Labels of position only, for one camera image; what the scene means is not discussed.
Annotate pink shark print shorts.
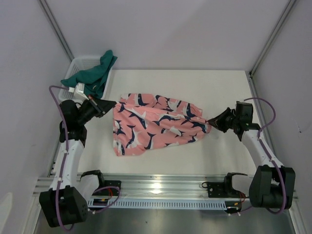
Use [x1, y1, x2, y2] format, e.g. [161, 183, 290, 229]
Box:
[113, 93, 212, 156]

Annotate green shorts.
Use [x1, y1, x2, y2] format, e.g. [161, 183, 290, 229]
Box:
[61, 50, 117, 99]

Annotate white perforated cable tray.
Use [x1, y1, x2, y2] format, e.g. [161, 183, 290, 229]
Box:
[86, 197, 226, 210]

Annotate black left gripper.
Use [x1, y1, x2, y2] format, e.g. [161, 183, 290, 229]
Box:
[77, 94, 116, 125]

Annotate aluminium mounting rail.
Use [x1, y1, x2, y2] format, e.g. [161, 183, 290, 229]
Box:
[33, 174, 299, 202]

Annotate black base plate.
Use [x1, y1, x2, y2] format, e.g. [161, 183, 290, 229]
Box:
[201, 181, 248, 198]
[93, 180, 121, 196]

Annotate white plastic basket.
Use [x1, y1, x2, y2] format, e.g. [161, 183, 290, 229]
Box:
[58, 56, 113, 104]

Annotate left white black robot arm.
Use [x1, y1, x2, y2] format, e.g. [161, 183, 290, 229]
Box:
[39, 98, 116, 228]

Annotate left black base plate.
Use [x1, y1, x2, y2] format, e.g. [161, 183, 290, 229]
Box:
[93, 180, 121, 196]

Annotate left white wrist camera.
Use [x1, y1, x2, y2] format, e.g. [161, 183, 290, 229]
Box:
[68, 82, 89, 101]

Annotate right aluminium frame post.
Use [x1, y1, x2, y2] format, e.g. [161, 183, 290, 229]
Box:
[249, 0, 299, 78]

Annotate aluminium frame post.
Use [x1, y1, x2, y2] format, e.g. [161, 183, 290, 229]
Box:
[249, 0, 299, 78]
[38, 0, 75, 62]

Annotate left aluminium frame post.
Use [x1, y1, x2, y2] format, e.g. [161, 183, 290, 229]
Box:
[38, 0, 75, 62]

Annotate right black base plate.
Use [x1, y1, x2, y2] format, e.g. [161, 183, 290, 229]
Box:
[201, 181, 248, 198]

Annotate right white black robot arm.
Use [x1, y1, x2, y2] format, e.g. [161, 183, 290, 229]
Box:
[208, 99, 295, 215]

